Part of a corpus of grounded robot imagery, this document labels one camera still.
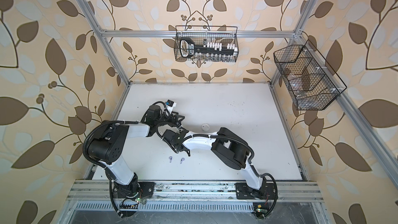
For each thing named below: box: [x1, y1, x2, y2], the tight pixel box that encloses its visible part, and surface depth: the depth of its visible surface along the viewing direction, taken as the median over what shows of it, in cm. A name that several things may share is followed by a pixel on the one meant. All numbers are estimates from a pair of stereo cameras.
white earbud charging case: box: [201, 122, 210, 132], surface depth 98 cm
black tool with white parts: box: [179, 37, 239, 58], surface depth 84 cm
